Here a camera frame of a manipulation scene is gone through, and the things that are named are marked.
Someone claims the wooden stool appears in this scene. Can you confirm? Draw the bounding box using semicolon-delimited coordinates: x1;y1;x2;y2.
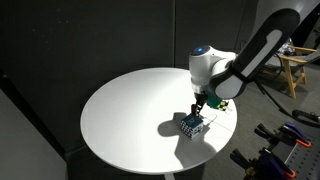
278;45;320;100

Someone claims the clear plastic bag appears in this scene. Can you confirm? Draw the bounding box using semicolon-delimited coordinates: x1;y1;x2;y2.
279;37;297;56

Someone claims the black handle bar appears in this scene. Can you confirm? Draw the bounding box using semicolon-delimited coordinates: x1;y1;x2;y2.
292;109;320;124

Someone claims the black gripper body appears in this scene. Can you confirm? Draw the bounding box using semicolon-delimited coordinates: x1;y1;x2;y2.
192;83;210;101

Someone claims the purple and orange clamp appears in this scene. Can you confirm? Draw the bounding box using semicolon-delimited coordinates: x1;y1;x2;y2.
254;121;313;149
229;148;297;180

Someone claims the white and blue patterned block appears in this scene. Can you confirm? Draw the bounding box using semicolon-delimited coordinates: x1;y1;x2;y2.
180;112;205;141

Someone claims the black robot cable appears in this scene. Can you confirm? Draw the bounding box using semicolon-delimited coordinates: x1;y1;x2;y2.
254;79;320;128

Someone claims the black perforated board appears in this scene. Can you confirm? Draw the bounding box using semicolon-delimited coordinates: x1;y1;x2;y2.
271;116;320;180

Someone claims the orange round object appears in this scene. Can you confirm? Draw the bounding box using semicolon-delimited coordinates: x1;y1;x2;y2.
206;94;222;108

